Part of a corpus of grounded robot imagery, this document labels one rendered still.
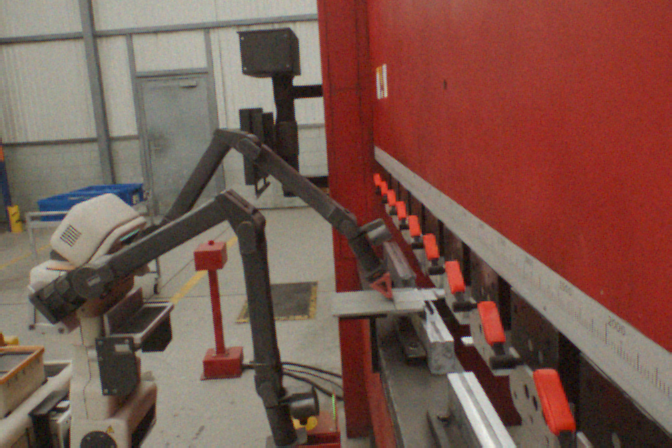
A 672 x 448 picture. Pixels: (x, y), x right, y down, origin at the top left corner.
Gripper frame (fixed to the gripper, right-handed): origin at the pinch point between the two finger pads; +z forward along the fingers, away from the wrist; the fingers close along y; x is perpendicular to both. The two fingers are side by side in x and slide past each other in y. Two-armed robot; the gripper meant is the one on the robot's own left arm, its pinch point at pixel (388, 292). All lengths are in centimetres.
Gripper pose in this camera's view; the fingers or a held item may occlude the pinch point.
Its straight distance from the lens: 174.8
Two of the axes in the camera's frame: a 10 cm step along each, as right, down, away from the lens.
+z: 5.1, 8.5, 1.4
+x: -8.6, 5.1, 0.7
